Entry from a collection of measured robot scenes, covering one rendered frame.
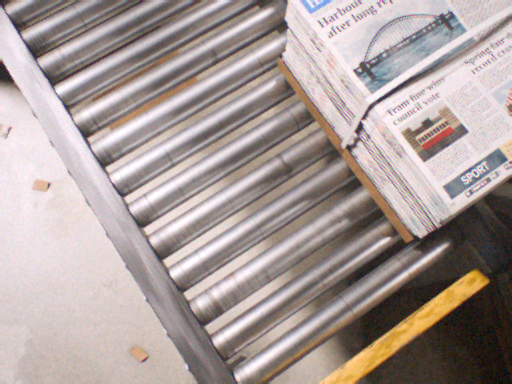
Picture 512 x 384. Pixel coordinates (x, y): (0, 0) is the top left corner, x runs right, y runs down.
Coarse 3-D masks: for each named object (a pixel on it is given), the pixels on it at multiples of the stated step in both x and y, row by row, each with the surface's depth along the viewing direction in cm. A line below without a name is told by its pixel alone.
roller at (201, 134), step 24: (240, 96) 93; (264, 96) 93; (288, 96) 95; (216, 120) 91; (240, 120) 92; (168, 144) 90; (192, 144) 90; (120, 168) 89; (144, 168) 88; (168, 168) 91; (120, 192) 88
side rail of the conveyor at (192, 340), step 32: (0, 32) 94; (32, 64) 92; (32, 96) 91; (64, 128) 89; (64, 160) 88; (96, 160) 88; (96, 192) 87; (128, 224) 86; (128, 256) 84; (160, 288) 83; (160, 320) 82; (192, 320) 82; (192, 352) 81
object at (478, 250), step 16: (272, 0) 103; (464, 224) 88; (480, 224) 88; (464, 240) 89; (480, 240) 88; (496, 240) 88; (448, 256) 98; (464, 256) 92; (480, 256) 87; (496, 256) 87; (464, 272) 96
